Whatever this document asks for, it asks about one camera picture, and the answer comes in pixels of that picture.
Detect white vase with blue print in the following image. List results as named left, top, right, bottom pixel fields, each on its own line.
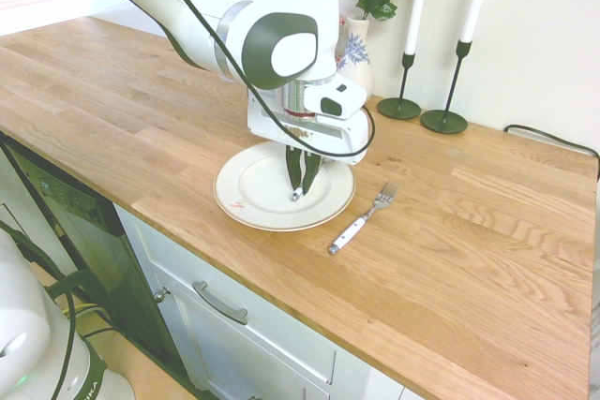
left=337, top=14, right=375, bottom=104

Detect short black candle holder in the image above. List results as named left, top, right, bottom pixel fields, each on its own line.
left=376, top=51, right=422, bottom=121

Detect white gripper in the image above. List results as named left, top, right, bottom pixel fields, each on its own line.
left=247, top=89, right=372, bottom=197

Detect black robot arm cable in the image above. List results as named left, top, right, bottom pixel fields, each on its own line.
left=140, top=0, right=376, bottom=160

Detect white plate with gold rim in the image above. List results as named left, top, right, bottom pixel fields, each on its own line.
left=213, top=140, right=356, bottom=233

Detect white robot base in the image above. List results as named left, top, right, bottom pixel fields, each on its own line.
left=0, top=230, right=138, bottom=400

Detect fork with white handle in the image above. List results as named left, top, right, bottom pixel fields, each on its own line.
left=327, top=179, right=401, bottom=257

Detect black cable on counter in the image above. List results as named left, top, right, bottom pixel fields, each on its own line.
left=503, top=124, right=600, bottom=184

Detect tall black candle holder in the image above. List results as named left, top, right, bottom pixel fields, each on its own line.
left=420, top=38, right=469, bottom=135

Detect black dishwasher front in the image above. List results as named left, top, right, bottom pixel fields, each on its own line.
left=0, top=130, right=191, bottom=385

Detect silver drawer handle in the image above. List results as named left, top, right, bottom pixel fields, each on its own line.
left=191, top=280, right=249, bottom=326

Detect white drawer front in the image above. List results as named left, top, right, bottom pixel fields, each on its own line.
left=126, top=215, right=339, bottom=400

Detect black cable at base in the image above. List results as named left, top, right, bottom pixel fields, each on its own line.
left=0, top=219, right=113, bottom=400

